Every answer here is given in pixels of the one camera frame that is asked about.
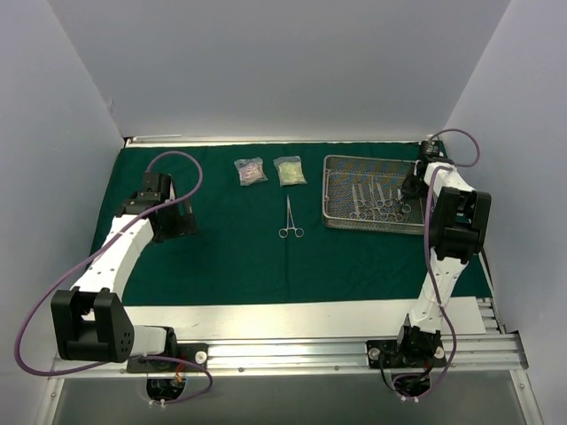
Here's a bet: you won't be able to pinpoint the metal mesh instrument tray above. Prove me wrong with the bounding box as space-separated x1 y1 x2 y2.
322 155 424 236

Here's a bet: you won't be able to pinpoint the green surgical drape cloth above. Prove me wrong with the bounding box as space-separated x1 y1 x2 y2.
87 140 493 307

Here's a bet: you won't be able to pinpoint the clear packet with sutures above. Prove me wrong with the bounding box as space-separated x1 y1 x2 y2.
234 158 268 186

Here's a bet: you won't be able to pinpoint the steel forceps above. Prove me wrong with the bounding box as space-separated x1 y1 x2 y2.
394 189 412 222
350 184 372 220
278 196 305 239

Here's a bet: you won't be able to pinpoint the green gauze packet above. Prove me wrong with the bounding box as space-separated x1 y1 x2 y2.
273 156 307 187

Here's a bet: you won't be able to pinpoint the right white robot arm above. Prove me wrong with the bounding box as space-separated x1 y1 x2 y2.
393 140 492 366

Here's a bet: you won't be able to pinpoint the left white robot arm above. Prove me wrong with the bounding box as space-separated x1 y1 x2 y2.
50 172 197 371

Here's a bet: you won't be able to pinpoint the back aluminium rail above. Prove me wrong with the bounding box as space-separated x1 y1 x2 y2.
125 135 425 148

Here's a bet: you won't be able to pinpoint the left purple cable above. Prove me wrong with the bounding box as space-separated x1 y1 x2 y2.
14 151 214 404

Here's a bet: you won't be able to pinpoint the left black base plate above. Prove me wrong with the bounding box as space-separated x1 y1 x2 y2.
127 343 209 374

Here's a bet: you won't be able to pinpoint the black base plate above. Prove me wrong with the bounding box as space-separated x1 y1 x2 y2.
365 340 447 369
127 343 209 374

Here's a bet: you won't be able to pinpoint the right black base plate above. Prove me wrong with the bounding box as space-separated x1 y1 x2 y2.
365 340 447 369

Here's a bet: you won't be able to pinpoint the front aluminium rail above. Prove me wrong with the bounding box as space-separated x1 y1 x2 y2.
73 334 528 377

